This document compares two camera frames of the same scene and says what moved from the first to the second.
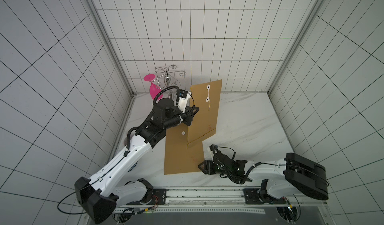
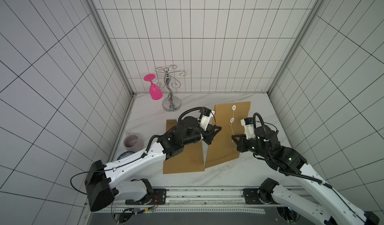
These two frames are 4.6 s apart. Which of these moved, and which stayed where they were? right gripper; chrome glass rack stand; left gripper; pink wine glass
Moved: left gripper; right gripper
Stayed: chrome glass rack stand; pink wine glass
